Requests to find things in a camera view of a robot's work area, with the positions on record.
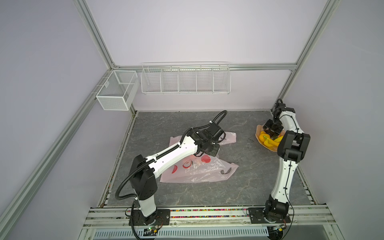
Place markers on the long white wire basket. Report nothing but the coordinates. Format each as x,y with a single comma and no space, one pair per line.
186,78

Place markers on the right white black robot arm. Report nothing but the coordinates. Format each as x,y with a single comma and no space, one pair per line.
291,151

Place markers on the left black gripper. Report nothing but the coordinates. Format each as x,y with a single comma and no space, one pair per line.
214,153

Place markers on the small white mesh basket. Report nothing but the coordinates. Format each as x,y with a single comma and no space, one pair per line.
118,91

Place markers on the aluminium frame profiles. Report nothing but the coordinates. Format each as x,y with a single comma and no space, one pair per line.
25,195

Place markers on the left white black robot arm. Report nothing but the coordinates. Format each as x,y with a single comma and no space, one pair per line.
141,182

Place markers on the yellow green toy mango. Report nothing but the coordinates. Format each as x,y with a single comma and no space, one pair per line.
268,144

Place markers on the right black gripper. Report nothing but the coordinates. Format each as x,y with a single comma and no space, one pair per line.
276,132

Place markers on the peach plastic fruit bowl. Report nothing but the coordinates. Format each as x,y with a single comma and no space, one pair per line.
273,149

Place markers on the yellow toy banana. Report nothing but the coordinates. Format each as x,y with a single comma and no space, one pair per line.
278,140

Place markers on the pink printed plastic bag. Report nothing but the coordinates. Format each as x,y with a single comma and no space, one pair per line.
204,169

